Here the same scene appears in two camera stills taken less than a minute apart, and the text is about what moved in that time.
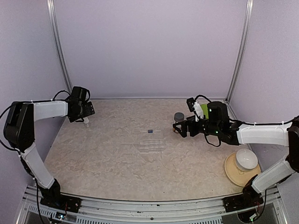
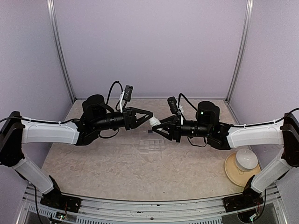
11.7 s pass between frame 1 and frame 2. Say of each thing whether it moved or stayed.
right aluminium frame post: stayed
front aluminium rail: stayed
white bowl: stayed
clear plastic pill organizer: moved
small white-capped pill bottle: moved
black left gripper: moved
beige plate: stayed
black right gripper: moved
